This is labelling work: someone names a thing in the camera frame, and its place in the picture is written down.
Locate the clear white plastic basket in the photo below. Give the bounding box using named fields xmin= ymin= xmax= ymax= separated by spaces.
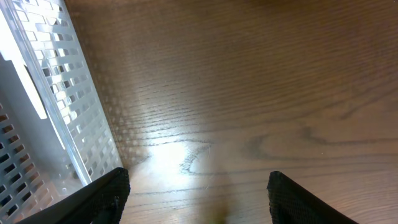
xmin=1 ymin=0 xmax=121 ymax=223

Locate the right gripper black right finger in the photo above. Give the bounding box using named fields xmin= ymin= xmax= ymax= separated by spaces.
xmin=267 ymin=171 xmax=356 ymax=224

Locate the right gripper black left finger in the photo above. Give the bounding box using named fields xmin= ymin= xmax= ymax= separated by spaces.
xmin=18 ymin=167 xmax=131 ymax=224

